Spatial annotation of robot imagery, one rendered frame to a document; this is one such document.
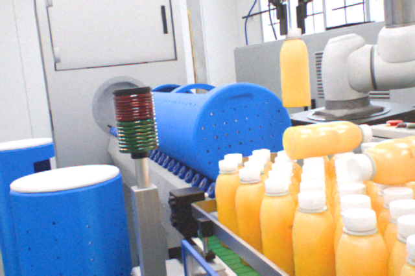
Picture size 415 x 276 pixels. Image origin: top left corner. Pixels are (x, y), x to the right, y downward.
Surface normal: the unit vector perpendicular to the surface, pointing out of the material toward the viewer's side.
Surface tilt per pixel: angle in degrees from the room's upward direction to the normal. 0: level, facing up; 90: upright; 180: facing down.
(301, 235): 80
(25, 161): 90
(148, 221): 90
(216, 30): 90
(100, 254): 90
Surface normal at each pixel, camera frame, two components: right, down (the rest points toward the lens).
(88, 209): 0.52, 0.05
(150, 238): 0.29, 0.09
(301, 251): -0.69, 0.16
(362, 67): -0.40, 0.14
